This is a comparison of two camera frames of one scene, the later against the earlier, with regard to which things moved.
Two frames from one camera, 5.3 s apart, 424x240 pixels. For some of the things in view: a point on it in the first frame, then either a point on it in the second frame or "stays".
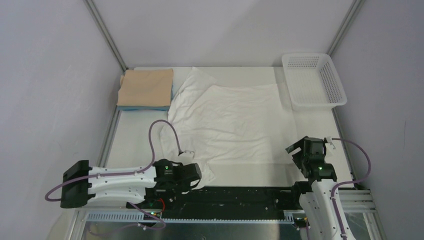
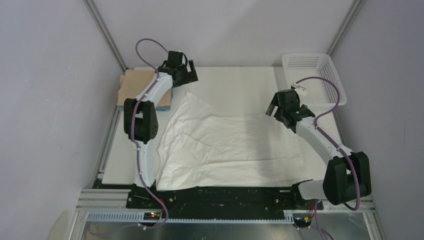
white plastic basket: (313, 83) stays
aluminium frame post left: (91, 5) stays
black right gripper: (296, 156) to (274, 103)
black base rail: (199, 202) stays
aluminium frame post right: (357, 5) stays
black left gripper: (186, 186) to (190, 76)
